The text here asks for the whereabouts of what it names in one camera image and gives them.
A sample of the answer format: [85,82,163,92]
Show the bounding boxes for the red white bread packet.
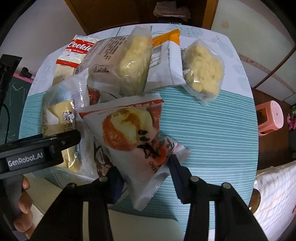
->
[78,93,191,211]

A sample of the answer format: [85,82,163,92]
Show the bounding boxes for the tan sandwich biscuit packet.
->
[42,69,97,178]

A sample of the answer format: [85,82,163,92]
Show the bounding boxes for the clear yellow cake packet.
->
[182,40,225,106]

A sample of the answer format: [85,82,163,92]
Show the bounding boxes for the orange white snack packet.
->
[144,29,186,93]

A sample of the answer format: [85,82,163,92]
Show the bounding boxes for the white-label yellow cake packet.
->
[75,26,153,97]

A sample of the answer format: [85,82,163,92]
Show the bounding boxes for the Cookies red white packet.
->
[52,35,98,86]

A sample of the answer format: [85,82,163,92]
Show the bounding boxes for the person's left hand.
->
[14,176,35,239]

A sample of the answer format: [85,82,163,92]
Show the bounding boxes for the teal floral tablecloth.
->
[18,24,258,232]

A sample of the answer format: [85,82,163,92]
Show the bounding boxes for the white pink checked bedding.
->
[254,161,296,240]

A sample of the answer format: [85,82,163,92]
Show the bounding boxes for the pink plastic stool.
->
[255,100,284,137]

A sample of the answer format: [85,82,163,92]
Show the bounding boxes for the brown wooden door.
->
[65,1,218,35]

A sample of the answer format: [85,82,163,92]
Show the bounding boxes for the green chalkboard pink frame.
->
[4,76,33,142]

